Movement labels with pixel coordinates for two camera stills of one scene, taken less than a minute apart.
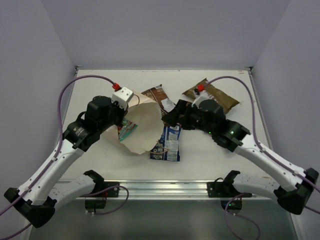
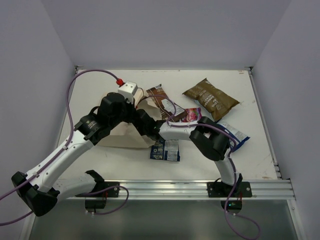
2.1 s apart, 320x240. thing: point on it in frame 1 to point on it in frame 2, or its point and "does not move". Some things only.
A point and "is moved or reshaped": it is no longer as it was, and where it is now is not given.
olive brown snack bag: (227, 102) does not move
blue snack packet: (168, 148) does not move
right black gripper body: (193, 120) to (143, 131)
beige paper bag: (145, 113) is moved or reshaped
